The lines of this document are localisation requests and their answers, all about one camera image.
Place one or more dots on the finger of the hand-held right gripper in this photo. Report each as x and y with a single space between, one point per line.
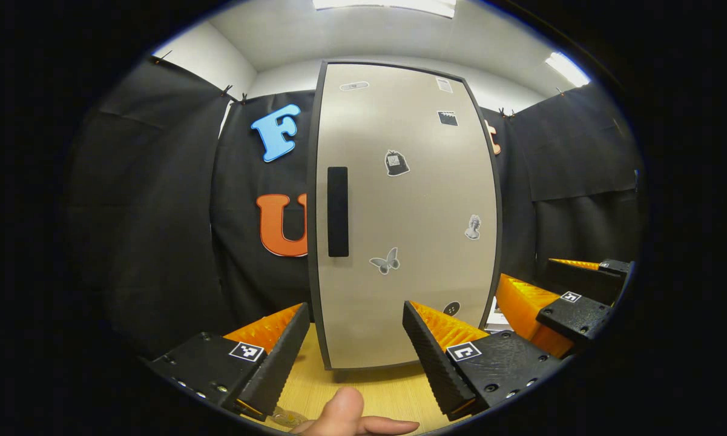
581 278
575 318

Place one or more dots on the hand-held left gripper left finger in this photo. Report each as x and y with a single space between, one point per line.
278 363

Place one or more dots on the white portrait cover book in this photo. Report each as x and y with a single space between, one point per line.
496 324

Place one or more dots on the black backdrop cloth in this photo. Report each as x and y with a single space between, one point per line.
157 212

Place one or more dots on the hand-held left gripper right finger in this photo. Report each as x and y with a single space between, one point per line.
436 363

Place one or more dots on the ceiling light panel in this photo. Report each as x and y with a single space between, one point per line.
387 6
566 68

